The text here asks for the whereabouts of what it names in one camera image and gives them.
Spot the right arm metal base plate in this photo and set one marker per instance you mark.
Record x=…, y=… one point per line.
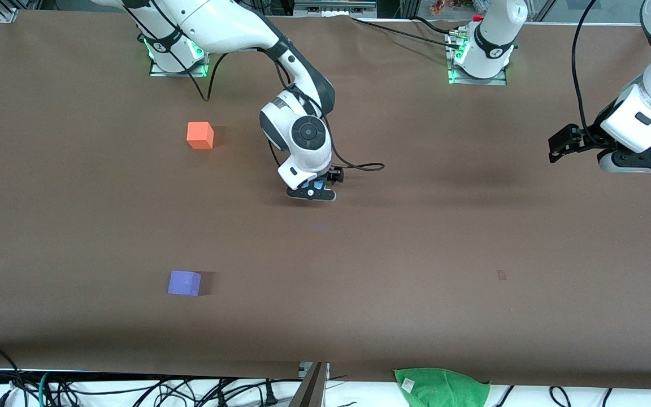
x=190, y=72

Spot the aluminium frame profile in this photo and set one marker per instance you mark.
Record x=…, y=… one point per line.
x=8, y=12

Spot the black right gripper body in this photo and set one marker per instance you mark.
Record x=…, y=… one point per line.
x=334, y=175

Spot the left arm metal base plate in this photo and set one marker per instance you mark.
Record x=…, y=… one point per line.
x=495, y=81

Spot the purple foam block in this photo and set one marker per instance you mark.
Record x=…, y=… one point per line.
x=183, y=282

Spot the blue foam block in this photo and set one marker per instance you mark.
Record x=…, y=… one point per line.
x=317, y=185

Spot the grey metal post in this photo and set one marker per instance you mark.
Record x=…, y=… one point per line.
x=311, y=390

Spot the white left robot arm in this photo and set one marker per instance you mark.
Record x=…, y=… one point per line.
x=495, y=34

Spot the brown paper table cover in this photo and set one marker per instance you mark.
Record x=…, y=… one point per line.
x=359, y=254

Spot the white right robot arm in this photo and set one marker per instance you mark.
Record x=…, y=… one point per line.
x=229, y=25

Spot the green microfiber cloth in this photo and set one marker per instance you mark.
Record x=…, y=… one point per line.
x=444, y=390

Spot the orange foam block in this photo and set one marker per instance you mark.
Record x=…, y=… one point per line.
x=200, y=135

